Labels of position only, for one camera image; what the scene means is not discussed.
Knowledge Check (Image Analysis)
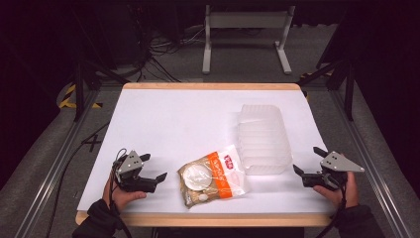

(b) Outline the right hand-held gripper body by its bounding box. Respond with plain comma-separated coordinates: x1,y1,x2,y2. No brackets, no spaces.
301,151,366,191

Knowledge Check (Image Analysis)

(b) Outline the bundle of floor cables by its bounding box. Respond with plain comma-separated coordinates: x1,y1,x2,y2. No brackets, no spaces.
131,25,213,83

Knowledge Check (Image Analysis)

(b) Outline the aluminium frame rail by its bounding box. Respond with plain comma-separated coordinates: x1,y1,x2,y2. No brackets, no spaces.
13,88,101,238
330,88,414,238

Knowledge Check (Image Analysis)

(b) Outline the white metal stand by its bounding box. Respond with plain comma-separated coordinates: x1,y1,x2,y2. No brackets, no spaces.
201,4,296,75

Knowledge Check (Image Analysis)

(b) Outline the yellow black hazard tape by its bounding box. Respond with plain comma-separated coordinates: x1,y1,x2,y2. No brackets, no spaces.
57,83,104,110

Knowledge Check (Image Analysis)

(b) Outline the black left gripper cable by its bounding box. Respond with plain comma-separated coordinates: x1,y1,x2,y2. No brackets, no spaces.
110,147,133,238

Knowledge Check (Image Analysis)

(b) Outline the black tripod stand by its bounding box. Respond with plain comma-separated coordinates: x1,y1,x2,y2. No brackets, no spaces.
69,57,131,122
297,59,357,122

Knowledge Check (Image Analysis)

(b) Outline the orange and clear snack packet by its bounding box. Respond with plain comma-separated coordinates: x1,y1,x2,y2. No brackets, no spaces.
176,144,251,210

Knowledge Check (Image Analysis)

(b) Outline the black floor cable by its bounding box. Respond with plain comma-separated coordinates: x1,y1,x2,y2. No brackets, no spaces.
46,121,111,238

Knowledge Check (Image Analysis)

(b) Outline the translucent plastic container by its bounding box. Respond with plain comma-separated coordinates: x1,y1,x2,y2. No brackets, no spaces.
236,103,294,177

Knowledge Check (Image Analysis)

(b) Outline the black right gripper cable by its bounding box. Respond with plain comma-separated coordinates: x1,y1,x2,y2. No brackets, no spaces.
315,179,350,238

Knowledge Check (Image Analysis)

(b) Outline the person's left hand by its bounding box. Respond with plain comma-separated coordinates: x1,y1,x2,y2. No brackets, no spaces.
102,172,148,213

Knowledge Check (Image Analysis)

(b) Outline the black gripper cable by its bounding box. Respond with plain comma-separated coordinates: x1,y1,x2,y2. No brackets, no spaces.
315,179,350,238
110,147,133,238

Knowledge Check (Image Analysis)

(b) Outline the person's right hand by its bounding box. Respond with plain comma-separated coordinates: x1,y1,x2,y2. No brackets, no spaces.
312,171,360,209

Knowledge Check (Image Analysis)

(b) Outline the white table sheet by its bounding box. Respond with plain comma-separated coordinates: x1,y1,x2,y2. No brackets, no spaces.
76,88,337,214

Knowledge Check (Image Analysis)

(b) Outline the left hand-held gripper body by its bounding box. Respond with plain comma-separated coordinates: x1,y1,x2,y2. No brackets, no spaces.
112,150,158,194

